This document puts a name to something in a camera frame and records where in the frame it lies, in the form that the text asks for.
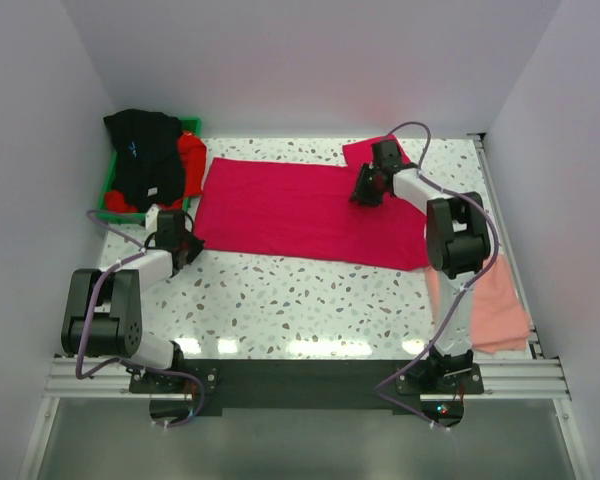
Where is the magenta t shirt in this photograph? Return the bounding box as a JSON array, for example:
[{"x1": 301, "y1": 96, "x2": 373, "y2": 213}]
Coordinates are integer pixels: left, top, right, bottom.
[{"x1": 194, "y1": 139, "x2": 429, "y2": 271}]

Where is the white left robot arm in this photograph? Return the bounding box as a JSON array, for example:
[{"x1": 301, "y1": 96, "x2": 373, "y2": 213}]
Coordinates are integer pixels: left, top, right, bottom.
[{"x1": 61, "y1": 210, "x2": 204, "y2": 392}]

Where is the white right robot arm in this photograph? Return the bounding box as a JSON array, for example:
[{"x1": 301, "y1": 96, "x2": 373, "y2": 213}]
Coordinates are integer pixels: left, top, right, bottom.
[{"x1": 351, "y1": 139, "x2": 497, "y2": 393}]

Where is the black t shirt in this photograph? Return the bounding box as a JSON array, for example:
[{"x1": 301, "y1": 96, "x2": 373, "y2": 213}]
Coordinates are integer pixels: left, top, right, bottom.
[{"x1": 103, "y1": 109, "x2": 185, "y2": 212}]

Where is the green plastic bin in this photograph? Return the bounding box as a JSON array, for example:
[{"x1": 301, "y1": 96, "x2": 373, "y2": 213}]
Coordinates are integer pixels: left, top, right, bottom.
[{"x1": 99, "y1": 109, "x2": 207, "y2": 223}]

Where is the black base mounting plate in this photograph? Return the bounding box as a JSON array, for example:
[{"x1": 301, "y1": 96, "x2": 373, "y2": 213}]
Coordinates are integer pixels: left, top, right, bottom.
[{"x1": 126, "y1": 353, "x2": 484, "y2": 426}]

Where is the folded peach t shirt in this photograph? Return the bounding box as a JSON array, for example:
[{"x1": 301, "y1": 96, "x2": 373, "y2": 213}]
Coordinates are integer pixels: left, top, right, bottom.
[{"x1": 424, "y1": 255, "x2": 533, "y2": 356}]

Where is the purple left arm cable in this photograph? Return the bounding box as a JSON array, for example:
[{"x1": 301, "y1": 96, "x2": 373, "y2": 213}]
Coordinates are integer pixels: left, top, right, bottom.
[{"x1": 75, "y1": 209, "x2": 209, "y2": 429}]

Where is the aluminium table frame rail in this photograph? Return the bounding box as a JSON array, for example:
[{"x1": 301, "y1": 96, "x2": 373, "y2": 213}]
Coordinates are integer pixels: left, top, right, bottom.
[{"x1": 468, "y1": 134, "x2": 594, "y2": 479}]

